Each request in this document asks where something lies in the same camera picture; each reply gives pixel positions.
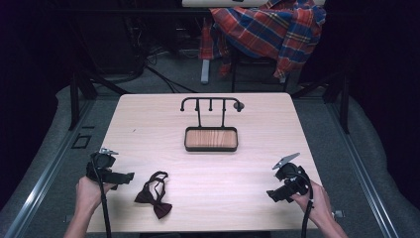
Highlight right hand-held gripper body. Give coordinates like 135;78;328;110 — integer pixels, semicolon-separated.
271;152;314;196

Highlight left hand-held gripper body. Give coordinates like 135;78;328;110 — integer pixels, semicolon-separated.
85;147;120;183

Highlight person's left hand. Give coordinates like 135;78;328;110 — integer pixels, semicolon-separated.
74;176;116;216

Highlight person's right hand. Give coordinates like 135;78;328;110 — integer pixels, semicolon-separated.
290;179;333;230

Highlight dark red bow tie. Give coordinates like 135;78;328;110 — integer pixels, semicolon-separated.
134;170;173;220

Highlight black metal stand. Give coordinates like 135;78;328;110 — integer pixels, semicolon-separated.
290;68;352;135
67;62;131;132

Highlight black hook rack wooden tray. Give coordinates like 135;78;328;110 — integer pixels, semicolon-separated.
179;96;246;153

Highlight black chair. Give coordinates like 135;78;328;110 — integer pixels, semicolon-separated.
229;46;290;94

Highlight white table leg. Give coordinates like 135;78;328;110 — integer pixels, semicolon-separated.
200;59;211;85

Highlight red blue plaid shirt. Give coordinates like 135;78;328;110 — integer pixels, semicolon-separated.
197;0;328;80

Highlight white board edge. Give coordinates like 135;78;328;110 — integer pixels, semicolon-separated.
181;0;326;9

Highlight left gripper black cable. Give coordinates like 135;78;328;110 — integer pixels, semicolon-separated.
91;155;113;238

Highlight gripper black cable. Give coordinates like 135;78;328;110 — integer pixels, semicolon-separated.
290;172;315;238
91;155;113;238

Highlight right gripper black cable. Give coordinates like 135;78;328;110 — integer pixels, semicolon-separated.
290;172;315;238

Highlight aluminium rail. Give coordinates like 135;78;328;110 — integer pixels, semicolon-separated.
2;98;97;238
325;100;401;238

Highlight black floor cables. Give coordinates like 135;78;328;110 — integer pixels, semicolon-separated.
108;46;200;95

